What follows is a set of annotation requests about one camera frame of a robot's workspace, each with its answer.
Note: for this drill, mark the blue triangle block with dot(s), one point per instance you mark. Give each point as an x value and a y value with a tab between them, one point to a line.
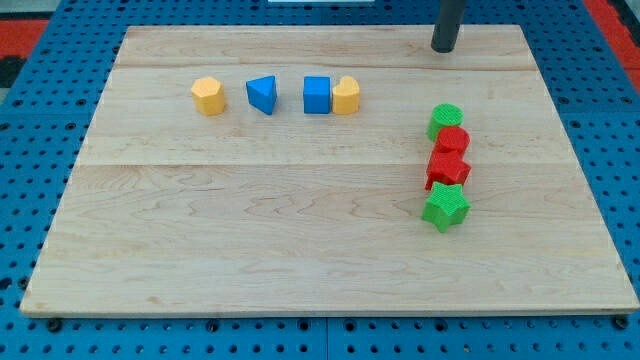
262	93

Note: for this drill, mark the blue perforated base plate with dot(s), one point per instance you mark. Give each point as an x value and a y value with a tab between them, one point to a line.
48	109

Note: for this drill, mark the green cylinder block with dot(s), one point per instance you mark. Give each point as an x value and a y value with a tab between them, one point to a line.
443	115

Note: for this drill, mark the red star block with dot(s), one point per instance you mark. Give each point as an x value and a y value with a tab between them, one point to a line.
448	168

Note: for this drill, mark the green star block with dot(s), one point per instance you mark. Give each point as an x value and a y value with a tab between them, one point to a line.
445	206

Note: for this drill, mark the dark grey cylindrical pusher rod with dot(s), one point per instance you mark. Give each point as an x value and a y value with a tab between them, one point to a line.
447	26

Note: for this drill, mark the red cylinder block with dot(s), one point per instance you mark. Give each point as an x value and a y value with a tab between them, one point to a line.
452	139

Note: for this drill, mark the light wooden board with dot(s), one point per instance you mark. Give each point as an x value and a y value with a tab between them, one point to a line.
169	213

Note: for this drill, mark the yellow pentagon block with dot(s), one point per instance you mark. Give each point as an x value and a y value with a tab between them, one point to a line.
208	96

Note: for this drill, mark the blue cube block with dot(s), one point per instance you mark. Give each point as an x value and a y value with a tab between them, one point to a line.
316	95

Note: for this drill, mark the yellow heart block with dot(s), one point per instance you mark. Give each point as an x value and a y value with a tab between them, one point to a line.
346	96

